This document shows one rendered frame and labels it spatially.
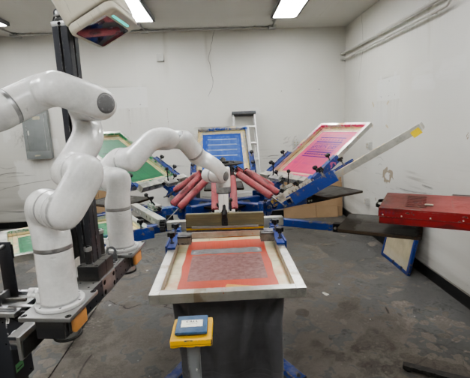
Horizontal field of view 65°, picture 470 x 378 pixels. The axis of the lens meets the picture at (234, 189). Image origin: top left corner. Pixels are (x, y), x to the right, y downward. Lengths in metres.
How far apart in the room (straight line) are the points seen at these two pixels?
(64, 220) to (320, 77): 5.57
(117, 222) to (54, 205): 0.52
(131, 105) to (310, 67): 2.90
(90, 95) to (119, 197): 0.52
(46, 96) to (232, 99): 5.16
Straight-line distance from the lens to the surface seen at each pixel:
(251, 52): 6.10
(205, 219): 1.91
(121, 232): 1.44
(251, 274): 1.62
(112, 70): 6.27
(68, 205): 0.95
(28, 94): 1.00
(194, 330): 1.23
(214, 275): 1.62
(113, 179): 1.39
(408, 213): 2.18
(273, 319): 1.57
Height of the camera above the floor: 1.60
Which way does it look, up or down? 10 degrees down
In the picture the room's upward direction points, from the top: 2 degrees counter-clockwise
